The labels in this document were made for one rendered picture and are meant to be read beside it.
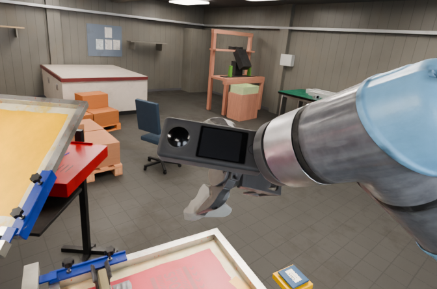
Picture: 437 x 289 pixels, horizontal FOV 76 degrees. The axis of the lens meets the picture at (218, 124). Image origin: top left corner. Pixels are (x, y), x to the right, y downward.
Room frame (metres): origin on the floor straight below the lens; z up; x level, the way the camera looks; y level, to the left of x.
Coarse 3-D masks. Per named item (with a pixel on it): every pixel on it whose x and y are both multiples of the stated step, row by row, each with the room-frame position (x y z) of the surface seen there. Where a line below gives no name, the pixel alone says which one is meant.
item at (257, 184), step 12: (264, 132) 0.27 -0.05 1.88; (264, 156) 0.26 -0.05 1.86; (264, 168) 0.25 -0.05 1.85; (216, 180) 0.31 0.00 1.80; (228, 180) 0.29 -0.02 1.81; (240, 180) 0.30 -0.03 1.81; (252, 180) 0.30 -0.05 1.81; (264, 180) 0.31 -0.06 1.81; (276, 180) 0.25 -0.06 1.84; (252, 192) 0.33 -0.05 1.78; (264, 192) 0.31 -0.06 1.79; (276, 192) 0.31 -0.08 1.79
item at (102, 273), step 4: (104, 268) 0.89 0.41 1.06; (100, 272) 0.87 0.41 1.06; (104, 272) 0.87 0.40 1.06; (100, 276) 0.85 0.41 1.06; (104, 276) 0.85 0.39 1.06; (100, 280) 0.84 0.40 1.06; (104, 280) 0.84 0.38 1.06; (108, 280) 0.84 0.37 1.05; (100, 284) 0.82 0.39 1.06; (104, 284) 0.82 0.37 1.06; (108, 284) 0.82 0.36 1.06; (100, 288) 0.82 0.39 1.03; (104, 288) 0.80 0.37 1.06; (108, 288) 0.80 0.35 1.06
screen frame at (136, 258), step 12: (216, 228) 1.28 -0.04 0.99; (180, 240) 1.17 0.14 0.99; (192, 240) 1.18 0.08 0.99; (204, 240) 1.21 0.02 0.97; (216, 240) 1.22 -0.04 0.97; (144, 252) 1.07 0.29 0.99; (156, 252) 1.08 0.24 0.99; (168, 252) 1.11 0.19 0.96; (228, 252) 1.12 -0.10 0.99; (120, 264) 1.00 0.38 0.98; (132, 264) 1.02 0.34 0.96; (240, 264) 1.05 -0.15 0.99; (84, 276) 0.92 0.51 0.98; (252, 276) 0.98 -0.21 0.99; (252, 288) 0.94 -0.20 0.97; (264, 288) 0.92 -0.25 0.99
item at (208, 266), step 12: (204, 252) 1.14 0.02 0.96; (168, 264) 1.05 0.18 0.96; (180, 264) 1.05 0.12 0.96; (204, 264) 1.06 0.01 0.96; (216, 264) 1.07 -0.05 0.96; (132, 276) 0.96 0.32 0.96; (144, 276) 0.97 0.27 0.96; (204, 276) 1.00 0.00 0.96; (216, 276) 1.00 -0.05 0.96; (228, 276) 1.01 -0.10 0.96; (132, 288) 0.90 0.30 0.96; (144, 288) 0.91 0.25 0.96
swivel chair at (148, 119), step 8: (136, 104) 3.95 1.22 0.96; (144, 104) 3.86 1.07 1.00; (152, 104) 3.79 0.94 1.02; (144, 112) 3.88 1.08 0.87; (152, 112) 3.80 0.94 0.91; (144, 120) 3.91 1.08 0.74; (152, 120) 3.83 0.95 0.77; (144, 128) 3.93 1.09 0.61; (152, 128) 3.85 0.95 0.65; (160, 128) 3.83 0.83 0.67; (144, 136) 3.88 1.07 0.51; (152, 136) 3.90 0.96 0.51; (160, 160) 3.96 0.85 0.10; (144, 168) 3.78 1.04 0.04
